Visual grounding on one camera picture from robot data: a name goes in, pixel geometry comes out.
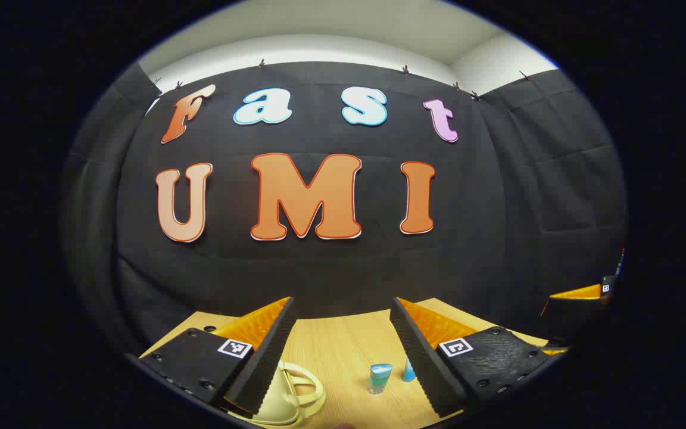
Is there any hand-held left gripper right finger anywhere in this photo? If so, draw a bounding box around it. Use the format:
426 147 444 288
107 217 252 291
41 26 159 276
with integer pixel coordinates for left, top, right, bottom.
389 297 558 418

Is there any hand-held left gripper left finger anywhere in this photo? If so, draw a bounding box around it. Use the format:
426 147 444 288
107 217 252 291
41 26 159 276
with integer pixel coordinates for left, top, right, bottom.
139 296 298 416

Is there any blue skin care bottle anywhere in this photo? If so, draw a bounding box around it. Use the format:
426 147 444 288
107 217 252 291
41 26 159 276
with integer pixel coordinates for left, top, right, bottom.
369 363 393 394

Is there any pale yellow suitcase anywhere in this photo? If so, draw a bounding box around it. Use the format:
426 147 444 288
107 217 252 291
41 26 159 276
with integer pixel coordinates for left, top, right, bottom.
227 360 327 427

